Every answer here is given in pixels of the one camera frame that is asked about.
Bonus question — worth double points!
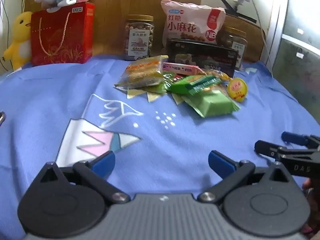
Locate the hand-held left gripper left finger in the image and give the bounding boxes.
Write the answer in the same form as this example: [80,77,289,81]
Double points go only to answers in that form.
[37,151,131,203]

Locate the black strap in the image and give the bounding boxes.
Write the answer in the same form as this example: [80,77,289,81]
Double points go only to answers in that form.
[220,0,258,23]

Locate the white cable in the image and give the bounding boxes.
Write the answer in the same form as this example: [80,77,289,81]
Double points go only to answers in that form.
[246,0,274,78]

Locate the blue printed blanket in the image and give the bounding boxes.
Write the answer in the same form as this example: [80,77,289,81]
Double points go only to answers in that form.
[0,54,320,240]

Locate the red gift box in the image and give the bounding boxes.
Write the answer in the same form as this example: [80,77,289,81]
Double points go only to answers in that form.
[30,2,96,67]

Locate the small nut jar dark label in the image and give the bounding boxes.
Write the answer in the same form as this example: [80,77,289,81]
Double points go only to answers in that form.
[217,26,249,71]

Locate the pink snack bar packet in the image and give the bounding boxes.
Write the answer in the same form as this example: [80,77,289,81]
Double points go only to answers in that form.
[162,62,207,76]

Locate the nut jar with gold lid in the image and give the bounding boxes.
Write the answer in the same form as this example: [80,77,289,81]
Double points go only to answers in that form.
[124,14,157,61]

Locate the brown wooden board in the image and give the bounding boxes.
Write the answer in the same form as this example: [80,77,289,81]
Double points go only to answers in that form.
[222,14,266,63]

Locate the pale green flat snack packet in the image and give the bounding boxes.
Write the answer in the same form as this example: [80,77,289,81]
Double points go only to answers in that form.
[172,90,241,118]

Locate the yellow round jelly cup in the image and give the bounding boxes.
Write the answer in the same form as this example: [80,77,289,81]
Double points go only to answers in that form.
[227,78,249,103]

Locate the white red snack bag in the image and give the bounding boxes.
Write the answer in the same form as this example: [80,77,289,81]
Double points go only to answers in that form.
[160,0,227,48]

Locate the orange yellow wafer packet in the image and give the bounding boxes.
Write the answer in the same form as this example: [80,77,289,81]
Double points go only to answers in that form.
[114,55,169,89]

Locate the yellow duck plush toy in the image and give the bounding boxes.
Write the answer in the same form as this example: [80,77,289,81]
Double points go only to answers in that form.
[3,11,33,71]

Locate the frosted glass sliding door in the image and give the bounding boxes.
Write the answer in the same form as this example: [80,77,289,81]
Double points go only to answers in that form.
[260,0,320,127]

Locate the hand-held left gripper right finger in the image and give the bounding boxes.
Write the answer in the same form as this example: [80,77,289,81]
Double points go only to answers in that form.
[198,150,292,203]

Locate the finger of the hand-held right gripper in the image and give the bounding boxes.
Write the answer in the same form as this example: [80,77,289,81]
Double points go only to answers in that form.
[281,131,320,147]
[254,140,288,161]

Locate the clear yellowish snack packet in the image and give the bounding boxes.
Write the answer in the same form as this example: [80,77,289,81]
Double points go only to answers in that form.
[207,70,229,82]

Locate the black tin box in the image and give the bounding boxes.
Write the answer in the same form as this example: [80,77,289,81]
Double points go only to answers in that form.
[166,38,239,78]

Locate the green striped snack packet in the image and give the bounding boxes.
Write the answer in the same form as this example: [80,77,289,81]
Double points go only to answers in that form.
[170,74,223,96]

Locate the person's right hand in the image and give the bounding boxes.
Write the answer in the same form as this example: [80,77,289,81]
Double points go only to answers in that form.
[302,177,313,192]

